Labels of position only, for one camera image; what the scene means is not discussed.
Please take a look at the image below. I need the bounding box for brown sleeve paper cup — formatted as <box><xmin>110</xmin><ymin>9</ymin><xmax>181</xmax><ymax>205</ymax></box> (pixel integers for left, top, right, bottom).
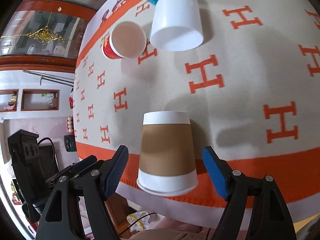
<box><xmin>137</xmin><ymin>111</ymin><xmax>198</xmax><ymax>197</ymax></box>

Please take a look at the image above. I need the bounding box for red paper cup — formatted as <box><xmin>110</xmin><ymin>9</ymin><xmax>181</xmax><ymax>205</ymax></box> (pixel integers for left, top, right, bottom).
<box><xmin>101</xmin><ymin>21</ymin><xmax>147</xmax><ymax>60</ymax></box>

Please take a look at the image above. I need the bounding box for white plastic cup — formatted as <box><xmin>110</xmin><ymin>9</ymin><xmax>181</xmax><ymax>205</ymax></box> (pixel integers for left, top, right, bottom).
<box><xmin>150</xmin><ymin>0</ymin><xmax>204</xmax><ymax>51</ymax></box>

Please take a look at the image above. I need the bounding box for wooden glass cabinet door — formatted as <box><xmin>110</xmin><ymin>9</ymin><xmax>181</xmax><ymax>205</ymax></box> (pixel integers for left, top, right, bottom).
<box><xmin>1</xmin><ymin>0</ymin><xmax>107</xmax><ymax>73</ymax></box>

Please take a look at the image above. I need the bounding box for orange beige H blanket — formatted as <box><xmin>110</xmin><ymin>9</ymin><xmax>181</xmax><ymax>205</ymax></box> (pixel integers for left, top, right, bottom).
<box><xmin>72</xmin><ymin>0</ymin><xmax>320</xmax><ymax>209</ymax></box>

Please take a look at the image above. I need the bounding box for black cable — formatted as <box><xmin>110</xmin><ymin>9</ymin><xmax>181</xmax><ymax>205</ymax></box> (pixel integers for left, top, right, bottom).
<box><xmin>36</xmin><ymin>136</ymin><xmax>61</xmax><ymax>173</ymax></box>

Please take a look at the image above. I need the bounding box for wall niche shelf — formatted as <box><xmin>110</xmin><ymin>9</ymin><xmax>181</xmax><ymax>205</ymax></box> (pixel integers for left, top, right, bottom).
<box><xmin>1</xmin><ymin>89</ymin><xmax>60</xmax><ymax>113</ymax></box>

